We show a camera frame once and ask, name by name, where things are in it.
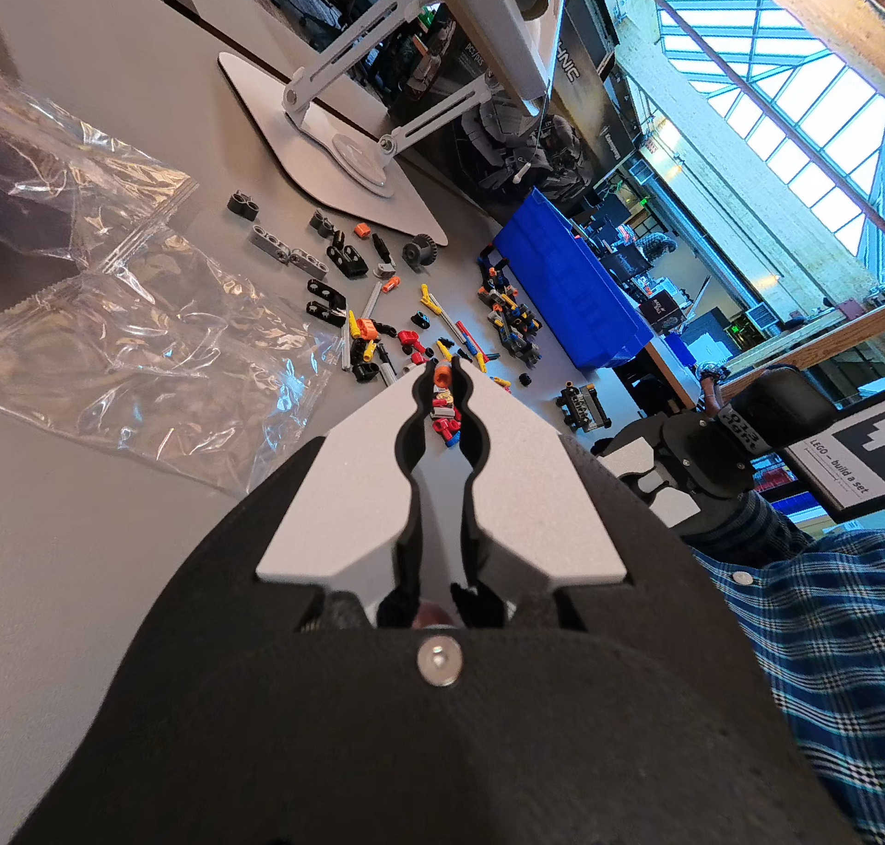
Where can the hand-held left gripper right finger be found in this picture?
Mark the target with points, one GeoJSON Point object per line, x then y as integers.
{"type": "Point", "coordinates": [546, 513]}

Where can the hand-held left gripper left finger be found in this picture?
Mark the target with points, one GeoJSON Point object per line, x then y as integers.
{"type": "Point", "coordinates": [332, 513]}

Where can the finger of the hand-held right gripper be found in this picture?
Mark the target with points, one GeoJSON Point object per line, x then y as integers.
{"type": "Point", "coordinates": [674, 505]}
{"type": "Point", "coordinates": [626, 456]}

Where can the orange grey lego subassembly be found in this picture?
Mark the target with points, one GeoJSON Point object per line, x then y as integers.
{"type": "Point", "coordinates": [442, 375]}

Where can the person's right forearm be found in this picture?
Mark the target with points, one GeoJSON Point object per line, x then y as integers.
{"type": "Point", "coordinates": [753, 530]}

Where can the small black lego assembly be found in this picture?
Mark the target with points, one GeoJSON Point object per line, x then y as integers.
{"type": "Point", "coordinates": [584, 408]}

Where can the long multicolour lego chassis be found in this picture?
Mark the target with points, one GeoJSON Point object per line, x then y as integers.
{"type": "Point", "coordinates": [511, 320]}

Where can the pile of small lego pieces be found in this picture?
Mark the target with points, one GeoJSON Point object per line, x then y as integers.
{"type": "Point", "coordinates": [408, 337]}

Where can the light grey lego connector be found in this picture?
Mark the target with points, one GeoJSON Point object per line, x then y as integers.
{"type": "Point", "coordinates": [386, 270]}

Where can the grey lego beam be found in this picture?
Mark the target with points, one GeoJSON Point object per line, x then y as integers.
{"type": "Point", "coordinates": [271, 242]}
{"type": "Point", "coordinates": [309, 262]}

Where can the black angled lego piece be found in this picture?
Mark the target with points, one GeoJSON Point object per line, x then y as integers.
{"type": "Point", "coordinates": [347, 257]}

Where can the black grey lego pin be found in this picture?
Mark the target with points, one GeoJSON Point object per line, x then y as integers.
{"type": "Point", "coordinates": [381, 247]}

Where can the dark grey lego gear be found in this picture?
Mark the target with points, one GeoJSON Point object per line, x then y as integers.
{"type": "Point", "coordinates": [420, 250]}

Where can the dark grey lego connector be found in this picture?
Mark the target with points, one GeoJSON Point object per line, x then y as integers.
{"type": "Point", "coordinates": [321, 224]}

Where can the black double lego connector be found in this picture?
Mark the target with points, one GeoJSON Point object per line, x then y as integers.
{"type": "Point", "coordinates": [242, 206]}

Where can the black lego set box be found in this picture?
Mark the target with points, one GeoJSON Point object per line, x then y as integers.
{"type": "Point", "coordinates": [594, 98]}

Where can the black cardboard box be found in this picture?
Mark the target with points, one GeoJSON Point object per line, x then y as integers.
{"type": "Point", "coordinates": [662, 313]}

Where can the black framed task sign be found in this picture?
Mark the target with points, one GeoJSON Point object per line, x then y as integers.
{"type": "Point", "coordinates": [840, 472]}

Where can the blue storage bin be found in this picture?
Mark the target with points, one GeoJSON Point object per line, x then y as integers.
{"type": "Point", "coordinates": [567, 285]}

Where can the person's plaid shirt torso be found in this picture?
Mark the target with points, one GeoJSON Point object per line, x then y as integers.
{"type": "Point", "coordinates": [830, 651]}

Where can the large empty clear bag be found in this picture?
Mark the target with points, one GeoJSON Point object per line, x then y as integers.
{"type": "Point", "coordinates": [159, 375]}

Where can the white book stand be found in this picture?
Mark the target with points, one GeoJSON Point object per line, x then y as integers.
{"type": "Point", "coordinates": [325, 147]}

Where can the black lego frame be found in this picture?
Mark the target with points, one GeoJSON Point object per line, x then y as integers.
{"type": "Point", "coordinates": [326, 302]}

